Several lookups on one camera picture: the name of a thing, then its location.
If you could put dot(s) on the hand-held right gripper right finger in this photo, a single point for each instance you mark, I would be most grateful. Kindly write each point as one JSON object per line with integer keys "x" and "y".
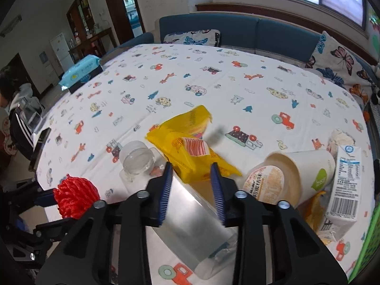
{"x": 217, "y": 194}

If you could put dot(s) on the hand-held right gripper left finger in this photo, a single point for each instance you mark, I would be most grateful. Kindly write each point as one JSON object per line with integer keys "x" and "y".
{"x": 165, "y": 194}

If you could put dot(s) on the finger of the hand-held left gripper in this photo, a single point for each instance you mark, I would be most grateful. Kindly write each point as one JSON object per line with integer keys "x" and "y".
{"x": 50, "y": 228}
{"x": 44, "y": 198}

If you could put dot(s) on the clear plastic wrapper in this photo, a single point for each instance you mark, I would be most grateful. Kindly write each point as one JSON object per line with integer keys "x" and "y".
{"x": 190, "y": 210}

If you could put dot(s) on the red knitted ball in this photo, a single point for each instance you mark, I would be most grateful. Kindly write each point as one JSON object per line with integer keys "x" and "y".
{"x": 75, "y": 197}

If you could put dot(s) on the white paper cup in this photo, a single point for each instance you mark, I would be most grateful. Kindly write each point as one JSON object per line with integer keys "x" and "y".
{"x": 308, "y": 166}

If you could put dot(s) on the orange peel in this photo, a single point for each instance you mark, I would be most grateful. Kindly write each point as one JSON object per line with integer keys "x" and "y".
{"x": 314, "y": 210}

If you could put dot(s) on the small drink carton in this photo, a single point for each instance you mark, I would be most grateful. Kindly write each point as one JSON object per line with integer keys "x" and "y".
{"x": 346, "y": 190}

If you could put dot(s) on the green plastic basket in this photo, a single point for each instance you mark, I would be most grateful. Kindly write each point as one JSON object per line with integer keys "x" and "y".
{"x": 371, "y": 243}

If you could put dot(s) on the clear plastic cup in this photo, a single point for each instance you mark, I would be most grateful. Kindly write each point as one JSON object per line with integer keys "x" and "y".
{"x": 138, "y": 158}

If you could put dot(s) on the jelly cup with printed lid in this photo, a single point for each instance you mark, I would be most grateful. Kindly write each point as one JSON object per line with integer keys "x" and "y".
{"x": 264, "y": 184}

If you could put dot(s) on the yellow snack wrapper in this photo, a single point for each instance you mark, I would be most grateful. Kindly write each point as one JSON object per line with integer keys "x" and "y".
{"x": 178, "y": 133}

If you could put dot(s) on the clear acrylic box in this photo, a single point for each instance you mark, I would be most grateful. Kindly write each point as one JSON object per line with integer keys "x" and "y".
{"x": 31, "y": 115}

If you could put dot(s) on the printed tablecloth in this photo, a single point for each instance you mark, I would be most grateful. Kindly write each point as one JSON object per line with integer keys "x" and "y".
{"x": 207, "y": 89}

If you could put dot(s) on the blue wet wipes pack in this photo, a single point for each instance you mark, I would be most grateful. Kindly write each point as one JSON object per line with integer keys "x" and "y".
{"x": 78, "y": 71}

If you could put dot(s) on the crumpled white tissue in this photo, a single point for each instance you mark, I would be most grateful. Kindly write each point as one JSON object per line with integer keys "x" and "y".
{"x": 341, "y": 139}

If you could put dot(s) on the white fridge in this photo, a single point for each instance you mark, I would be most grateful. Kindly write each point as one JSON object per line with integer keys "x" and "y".
{"x": 61, "y": 52}

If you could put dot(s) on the small butterfly pillow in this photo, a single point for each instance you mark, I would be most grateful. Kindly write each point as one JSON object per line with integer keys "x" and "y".
{"x": 193, "y": 38}

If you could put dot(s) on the blue sofa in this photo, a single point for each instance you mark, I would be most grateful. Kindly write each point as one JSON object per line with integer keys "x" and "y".
{"x": 237, "y": 31}

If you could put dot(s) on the wooden cabinet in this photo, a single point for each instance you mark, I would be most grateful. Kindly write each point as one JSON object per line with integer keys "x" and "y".
{"x": 86, "y": 26}

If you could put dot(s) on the large butterfly pillow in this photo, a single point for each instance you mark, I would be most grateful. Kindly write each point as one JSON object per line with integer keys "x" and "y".
{"x": 338, "y": 56}

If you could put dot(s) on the brown door frame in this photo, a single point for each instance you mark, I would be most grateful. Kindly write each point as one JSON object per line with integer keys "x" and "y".
{"x": 114, "y": 14}

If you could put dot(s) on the colourful wall poster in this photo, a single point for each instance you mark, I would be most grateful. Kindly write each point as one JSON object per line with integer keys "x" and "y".
{"x": 374, "y": 29}

